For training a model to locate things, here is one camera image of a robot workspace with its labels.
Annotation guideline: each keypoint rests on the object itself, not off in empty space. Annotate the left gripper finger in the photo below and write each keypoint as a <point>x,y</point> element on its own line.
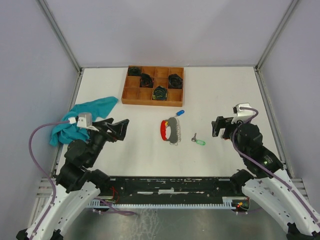
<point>117,130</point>
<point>104,125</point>

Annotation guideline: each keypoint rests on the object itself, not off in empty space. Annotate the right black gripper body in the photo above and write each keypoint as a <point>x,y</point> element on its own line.
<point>230,128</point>

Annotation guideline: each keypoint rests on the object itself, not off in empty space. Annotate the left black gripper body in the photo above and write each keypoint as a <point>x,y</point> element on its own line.
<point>98,140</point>

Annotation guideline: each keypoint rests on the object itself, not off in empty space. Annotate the key with blue tag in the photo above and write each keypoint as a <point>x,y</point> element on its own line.
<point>179,113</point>

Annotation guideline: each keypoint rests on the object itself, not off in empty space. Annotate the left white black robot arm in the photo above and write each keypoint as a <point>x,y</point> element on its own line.
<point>76,184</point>

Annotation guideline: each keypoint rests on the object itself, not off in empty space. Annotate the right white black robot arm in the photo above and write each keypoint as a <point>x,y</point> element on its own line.
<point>266,181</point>

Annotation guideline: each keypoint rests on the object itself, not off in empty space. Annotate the key with green tag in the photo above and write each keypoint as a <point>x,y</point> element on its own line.
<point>198,141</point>

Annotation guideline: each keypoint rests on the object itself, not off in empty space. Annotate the teal cloth towel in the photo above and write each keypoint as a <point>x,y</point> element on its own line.
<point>73,124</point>

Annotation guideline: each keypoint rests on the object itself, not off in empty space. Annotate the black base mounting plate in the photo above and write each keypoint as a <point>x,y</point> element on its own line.
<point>136,186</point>

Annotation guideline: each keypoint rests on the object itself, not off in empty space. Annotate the rolled dark tie centre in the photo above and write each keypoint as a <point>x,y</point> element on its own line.
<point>146,81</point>

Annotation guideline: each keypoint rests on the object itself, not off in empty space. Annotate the rolled dark tie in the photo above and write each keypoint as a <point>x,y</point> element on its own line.
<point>134,71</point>
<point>146,81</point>
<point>175,81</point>

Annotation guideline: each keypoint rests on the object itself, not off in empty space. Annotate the wooden compartment tray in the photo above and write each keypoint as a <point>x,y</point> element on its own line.
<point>154,86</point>

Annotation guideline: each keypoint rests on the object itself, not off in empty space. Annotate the rolled dark tie top left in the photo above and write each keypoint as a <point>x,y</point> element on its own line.
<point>134,71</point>

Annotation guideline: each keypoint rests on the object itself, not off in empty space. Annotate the rolled dark tie right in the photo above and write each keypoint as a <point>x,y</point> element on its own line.
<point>175,81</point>

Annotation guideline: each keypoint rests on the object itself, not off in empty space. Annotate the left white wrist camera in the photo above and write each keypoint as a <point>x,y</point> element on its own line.
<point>83,120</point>

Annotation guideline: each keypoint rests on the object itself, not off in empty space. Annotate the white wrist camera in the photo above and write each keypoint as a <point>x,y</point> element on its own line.
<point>242,113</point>
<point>83,120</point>

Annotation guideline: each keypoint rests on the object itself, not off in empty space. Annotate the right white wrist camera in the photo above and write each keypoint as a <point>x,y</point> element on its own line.
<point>242,113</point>

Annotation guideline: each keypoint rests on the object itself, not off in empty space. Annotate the grey slotted cable duct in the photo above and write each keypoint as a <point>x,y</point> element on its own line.
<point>183,201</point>

